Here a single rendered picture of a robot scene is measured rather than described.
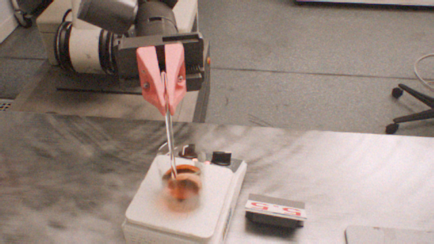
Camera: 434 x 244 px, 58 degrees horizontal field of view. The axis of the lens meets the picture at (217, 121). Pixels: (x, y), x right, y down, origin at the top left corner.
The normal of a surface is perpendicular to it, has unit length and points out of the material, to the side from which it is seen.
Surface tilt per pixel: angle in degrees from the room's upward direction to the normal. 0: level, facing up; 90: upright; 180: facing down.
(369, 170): 0
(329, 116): 0
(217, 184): 0
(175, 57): 21
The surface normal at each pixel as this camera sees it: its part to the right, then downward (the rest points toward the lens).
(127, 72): 0.18, 0.65
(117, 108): 0.00, -0.75
